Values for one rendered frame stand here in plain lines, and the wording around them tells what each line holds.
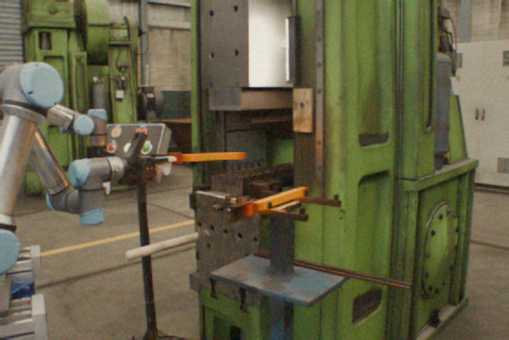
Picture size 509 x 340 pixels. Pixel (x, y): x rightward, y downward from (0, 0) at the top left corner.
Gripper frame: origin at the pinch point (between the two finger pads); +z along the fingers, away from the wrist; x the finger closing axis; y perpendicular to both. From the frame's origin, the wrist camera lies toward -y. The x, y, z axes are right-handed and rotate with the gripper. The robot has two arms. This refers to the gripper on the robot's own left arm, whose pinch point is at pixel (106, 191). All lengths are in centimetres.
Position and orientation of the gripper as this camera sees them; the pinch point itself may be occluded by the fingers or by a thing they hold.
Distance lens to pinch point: 204.6
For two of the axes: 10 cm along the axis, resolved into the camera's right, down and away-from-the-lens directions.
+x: 4.6, 1.3, -8.8
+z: 0.1, 9.9, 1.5
